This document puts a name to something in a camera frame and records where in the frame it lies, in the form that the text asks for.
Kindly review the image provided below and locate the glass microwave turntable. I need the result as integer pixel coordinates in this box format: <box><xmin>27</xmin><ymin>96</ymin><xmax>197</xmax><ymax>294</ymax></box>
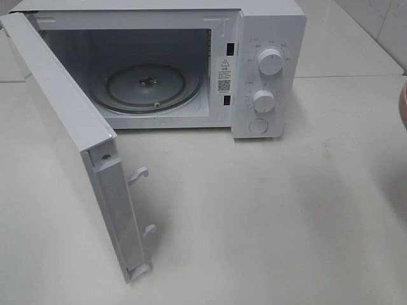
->
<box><xmin>92</xmin><ymin>64</ymin><xmax>203</xmax><ymax>114</ymax></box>

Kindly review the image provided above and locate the white microwave oven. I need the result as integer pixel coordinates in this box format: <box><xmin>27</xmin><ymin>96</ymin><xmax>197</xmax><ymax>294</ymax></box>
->
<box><xmin>7</xmin><ymin>1</ymin><xmax>307</xmax><ymax>138</ymax></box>

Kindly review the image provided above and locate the white microwave door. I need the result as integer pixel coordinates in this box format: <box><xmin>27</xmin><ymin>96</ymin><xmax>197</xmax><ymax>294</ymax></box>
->
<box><xmin>1</xmin><ymin>13</ymin><xmax>150</xmax><ymax>283</ymax></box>

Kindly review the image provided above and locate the pink round plate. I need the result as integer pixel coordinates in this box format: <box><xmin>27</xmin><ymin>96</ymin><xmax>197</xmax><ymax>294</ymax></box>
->
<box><xmin>399</xmin><ymin>83</ymin><xmax>407</xmax><ymax>129</ymax></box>

